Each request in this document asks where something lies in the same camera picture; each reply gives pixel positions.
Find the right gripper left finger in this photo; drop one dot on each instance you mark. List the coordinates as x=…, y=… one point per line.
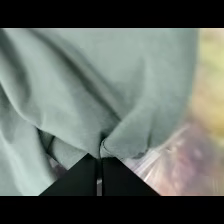
x=80, y=181

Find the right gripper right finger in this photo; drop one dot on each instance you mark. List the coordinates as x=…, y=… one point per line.
x=125, y=181

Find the pale green garment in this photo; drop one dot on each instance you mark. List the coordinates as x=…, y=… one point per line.
x=93, y=86

